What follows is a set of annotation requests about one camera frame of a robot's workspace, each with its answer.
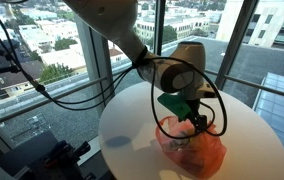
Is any black looped gripper cable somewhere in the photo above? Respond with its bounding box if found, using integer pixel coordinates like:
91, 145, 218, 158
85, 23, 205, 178
149, 56, 229, 140

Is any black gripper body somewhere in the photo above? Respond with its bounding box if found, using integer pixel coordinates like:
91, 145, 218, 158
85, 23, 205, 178
185, 98, 208, 123

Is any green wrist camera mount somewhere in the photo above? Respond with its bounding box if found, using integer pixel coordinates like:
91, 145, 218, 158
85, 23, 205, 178
157, 92, 192, 122

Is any black camera on stand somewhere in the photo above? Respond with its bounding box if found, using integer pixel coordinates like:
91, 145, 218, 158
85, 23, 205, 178
0, 39, 22, 78

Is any orange plastic bag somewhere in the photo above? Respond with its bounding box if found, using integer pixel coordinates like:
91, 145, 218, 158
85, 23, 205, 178
154, 115, 228, 179

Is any long black hanging cable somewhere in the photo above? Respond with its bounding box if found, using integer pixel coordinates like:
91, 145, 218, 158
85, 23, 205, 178
0, 0, 140, 112

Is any white barcode labelled bottle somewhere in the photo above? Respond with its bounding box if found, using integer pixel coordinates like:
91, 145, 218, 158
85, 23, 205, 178
166, 138, 187, 153

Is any grey window rail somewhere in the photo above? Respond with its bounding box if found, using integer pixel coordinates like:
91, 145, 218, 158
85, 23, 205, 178
0, 75, 109, 132
204, 68, 284, 102

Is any slanted grey window mullion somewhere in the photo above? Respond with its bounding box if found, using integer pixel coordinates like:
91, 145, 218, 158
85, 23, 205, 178
213, 0, 254, 92

